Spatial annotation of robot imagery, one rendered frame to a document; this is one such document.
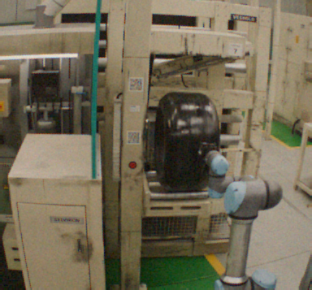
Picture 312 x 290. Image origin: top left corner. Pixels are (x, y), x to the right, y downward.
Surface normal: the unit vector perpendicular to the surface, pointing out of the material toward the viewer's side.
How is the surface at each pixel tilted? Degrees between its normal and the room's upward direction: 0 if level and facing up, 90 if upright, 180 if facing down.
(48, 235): 90
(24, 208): 90
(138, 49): 90
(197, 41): 90
